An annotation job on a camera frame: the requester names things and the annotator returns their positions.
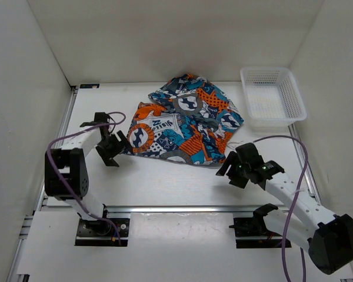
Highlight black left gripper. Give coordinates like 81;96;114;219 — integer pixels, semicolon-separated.
95;130;132;167

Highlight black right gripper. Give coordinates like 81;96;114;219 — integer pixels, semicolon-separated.
216;150;250;188

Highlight colourful patterned shorts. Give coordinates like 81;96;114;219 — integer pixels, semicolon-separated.
126;73;244;165

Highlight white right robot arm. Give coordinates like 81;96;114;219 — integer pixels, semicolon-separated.
217;143;353;274

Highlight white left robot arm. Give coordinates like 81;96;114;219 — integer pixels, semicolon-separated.
44;112;132;235

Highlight white perforated plastic basket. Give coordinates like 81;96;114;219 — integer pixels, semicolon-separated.
240;66;307;130

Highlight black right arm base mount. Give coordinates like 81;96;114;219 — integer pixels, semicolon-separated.
229;217;282;249

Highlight aluminium right frame rail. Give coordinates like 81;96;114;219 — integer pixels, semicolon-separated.
283;135;353;275

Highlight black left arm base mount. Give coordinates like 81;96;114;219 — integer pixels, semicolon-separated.
75;217;130;247

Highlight aluminium left frame rail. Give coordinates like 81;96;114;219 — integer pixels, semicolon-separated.
5;84;79;282

